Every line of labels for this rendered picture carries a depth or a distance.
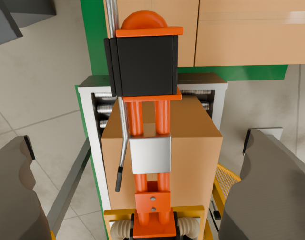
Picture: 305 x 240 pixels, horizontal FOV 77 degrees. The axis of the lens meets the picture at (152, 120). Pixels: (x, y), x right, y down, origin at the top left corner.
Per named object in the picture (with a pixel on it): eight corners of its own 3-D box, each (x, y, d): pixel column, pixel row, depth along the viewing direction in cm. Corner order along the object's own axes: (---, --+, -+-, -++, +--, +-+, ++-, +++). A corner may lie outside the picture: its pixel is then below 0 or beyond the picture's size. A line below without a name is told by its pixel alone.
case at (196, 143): (186, 181, 126) (201, 245, 90) (125, 183, 125) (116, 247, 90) (196, 95, 98) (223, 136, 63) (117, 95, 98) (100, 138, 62)
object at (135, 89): (176, 88, 29) (181, 100, 24) (127, 90, 29) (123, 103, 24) (177, 25, 25) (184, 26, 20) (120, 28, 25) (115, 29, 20)
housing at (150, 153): (169, 155, 35) (172, 173, 31) (132, 157, 35) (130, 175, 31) (169, 121, 32) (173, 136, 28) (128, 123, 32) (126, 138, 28)
